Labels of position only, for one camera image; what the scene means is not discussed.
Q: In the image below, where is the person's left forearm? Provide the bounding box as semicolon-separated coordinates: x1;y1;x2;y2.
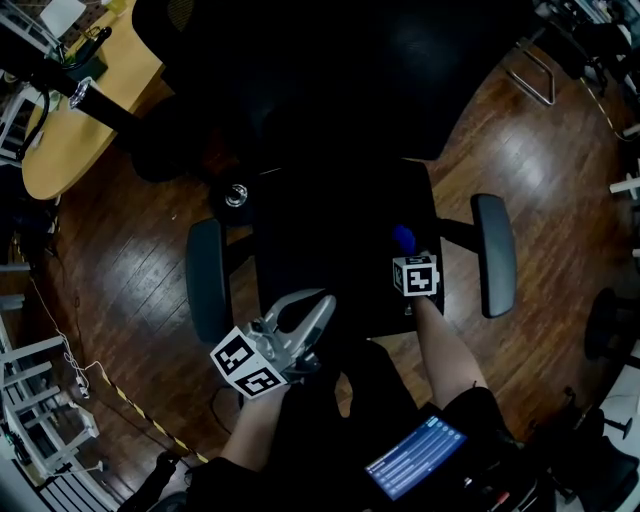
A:
219;384;292;471

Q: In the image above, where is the black round stool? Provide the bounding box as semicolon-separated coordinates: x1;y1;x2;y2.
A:
584;287;640;361

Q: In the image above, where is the black chrome cantilever chair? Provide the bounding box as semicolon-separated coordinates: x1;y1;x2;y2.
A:
504;39;557;107

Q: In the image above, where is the person's black clothing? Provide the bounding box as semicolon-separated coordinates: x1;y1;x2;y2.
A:
187;339;506;512

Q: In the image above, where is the yellow black hazard tape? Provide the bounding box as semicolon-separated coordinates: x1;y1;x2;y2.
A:
99;369;210;464

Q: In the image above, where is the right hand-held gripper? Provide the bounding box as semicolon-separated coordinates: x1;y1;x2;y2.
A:
392;253;441;299

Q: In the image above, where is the person's right forearm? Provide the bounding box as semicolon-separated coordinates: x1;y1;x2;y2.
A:
412;294;489;409

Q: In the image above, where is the black chair armrest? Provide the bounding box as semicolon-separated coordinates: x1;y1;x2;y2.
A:
470;193;518;320
185;218;232;345

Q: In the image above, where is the black mesh chair backrest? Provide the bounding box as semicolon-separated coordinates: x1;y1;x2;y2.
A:
132;0;536;171

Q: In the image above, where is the black coat rack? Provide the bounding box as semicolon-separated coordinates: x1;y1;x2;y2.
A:
0;9;211;184

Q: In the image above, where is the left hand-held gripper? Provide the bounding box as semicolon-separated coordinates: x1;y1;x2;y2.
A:
209;288;337;400

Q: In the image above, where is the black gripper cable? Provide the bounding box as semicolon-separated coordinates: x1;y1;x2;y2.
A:
210;387;241;431

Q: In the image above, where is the blue fluffy cloth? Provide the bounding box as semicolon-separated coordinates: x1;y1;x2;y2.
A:
392;224;418;256

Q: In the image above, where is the round wooden table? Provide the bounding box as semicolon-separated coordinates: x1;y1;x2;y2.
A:
21;0;166;201

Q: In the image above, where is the white power strip cable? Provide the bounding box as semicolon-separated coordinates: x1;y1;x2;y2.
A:
27;277;109;400

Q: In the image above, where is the white metal rack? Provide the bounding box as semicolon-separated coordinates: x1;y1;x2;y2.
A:
0;334;101;481

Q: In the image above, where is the black chair wheel base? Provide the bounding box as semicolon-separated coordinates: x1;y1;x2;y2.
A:
209;174;259;226

